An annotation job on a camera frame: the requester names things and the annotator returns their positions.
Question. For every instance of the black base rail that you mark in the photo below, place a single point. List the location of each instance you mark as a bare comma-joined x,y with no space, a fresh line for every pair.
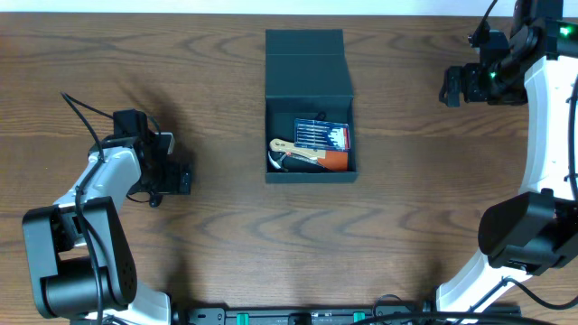
221,315

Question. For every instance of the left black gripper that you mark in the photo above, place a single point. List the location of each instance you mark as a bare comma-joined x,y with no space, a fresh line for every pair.
183,179

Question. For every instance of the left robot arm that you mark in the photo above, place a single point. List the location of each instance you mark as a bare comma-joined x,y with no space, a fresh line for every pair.
80,263

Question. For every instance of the black yellow screwdriver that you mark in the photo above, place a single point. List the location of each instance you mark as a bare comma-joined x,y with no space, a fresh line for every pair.
155,200

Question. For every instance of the small claw hammer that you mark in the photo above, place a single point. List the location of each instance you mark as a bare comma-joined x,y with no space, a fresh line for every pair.
281,125

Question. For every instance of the dark green box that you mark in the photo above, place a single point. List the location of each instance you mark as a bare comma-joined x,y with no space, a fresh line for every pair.
306,72

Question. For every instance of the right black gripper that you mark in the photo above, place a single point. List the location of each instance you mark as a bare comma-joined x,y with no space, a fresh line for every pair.
476,90

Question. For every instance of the orange scraper wooden handle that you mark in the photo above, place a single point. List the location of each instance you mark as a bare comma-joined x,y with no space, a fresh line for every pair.
331,160

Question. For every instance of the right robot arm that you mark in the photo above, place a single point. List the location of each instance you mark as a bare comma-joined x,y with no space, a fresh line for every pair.
534,65

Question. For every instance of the blue drill bit case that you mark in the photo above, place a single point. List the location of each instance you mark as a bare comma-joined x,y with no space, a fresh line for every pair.
317,134

